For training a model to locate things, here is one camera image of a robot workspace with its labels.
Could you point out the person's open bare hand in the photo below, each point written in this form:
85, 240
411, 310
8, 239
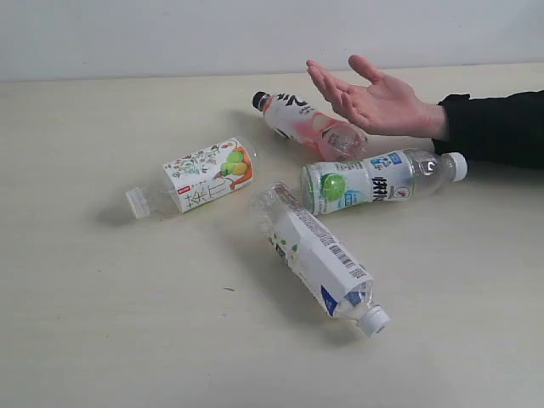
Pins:
386, 107

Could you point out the lime label drink bottle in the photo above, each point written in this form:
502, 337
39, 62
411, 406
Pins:
400, 175

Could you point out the clear white label water bottle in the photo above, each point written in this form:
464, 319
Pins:
337, 280

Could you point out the tea bottle with bird label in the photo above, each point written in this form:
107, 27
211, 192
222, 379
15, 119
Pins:
195, 179

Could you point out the black sleeved forearm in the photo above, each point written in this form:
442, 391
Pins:
506, 130

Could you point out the pink peach drink bottle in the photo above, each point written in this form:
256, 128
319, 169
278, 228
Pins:
295, 119

